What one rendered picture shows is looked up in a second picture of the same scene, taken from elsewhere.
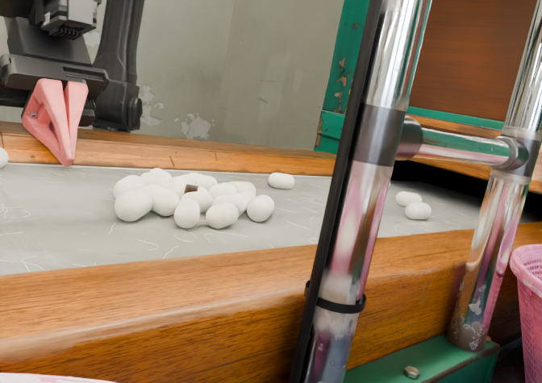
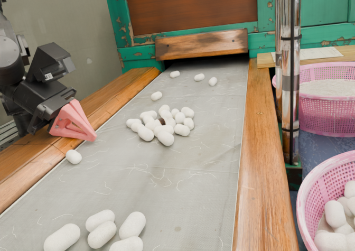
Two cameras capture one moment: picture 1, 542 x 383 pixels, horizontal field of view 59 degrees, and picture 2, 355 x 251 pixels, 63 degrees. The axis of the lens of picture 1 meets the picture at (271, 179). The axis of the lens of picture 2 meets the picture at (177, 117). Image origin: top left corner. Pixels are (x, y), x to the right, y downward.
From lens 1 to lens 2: 32 cm
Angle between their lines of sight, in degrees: 31
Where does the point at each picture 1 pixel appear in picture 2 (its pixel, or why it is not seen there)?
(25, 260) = (192, 174)
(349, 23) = not seen: outside the picture
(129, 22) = not seen: hidden behind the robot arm
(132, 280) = (257, 153)
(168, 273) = (255, 147)
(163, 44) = not seen: outside the picture
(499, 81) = (203, 9)
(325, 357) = (296, 142)
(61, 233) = (171, 161)
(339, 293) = (296, 126)
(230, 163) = (123, 99)
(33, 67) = (54, 104)
